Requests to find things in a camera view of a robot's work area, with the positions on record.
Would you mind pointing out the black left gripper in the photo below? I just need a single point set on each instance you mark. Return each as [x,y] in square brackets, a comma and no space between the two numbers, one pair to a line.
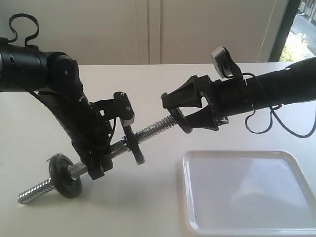
[92,138]

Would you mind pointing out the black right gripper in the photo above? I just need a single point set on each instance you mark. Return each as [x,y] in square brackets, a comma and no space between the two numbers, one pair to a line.
[225,98]

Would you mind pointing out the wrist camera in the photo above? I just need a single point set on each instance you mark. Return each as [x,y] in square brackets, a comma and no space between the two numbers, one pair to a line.
[223,63]
[118,107]

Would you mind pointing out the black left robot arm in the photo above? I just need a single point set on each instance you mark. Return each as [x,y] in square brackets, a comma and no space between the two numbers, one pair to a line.
[53,79]

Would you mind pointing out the black window frame post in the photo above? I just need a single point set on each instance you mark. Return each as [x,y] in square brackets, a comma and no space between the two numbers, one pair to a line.
[284,29]

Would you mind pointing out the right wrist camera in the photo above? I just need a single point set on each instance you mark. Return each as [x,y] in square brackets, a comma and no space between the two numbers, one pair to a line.
[223,63]

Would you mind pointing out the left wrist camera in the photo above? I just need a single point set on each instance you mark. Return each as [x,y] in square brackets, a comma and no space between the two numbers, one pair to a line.
[118,107]

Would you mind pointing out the chrome dumbbell bar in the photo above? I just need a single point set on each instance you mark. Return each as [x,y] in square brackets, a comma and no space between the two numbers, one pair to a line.
[79,168]

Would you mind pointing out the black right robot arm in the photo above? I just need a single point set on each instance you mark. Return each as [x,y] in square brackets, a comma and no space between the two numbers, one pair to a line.
[203,103]

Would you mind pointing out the white plastic tray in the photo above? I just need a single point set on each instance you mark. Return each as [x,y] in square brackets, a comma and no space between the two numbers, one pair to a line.
[246,193]

